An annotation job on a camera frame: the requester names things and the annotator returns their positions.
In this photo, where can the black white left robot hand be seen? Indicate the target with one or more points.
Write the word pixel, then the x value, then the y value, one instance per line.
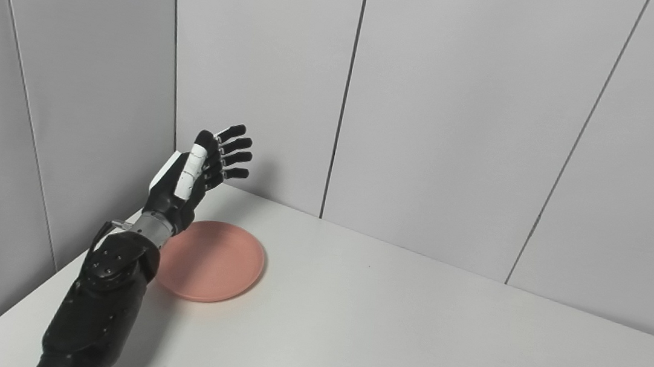
pixel 177 192

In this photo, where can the pink round plate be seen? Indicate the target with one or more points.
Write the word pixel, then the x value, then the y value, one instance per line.
pixel 215 263

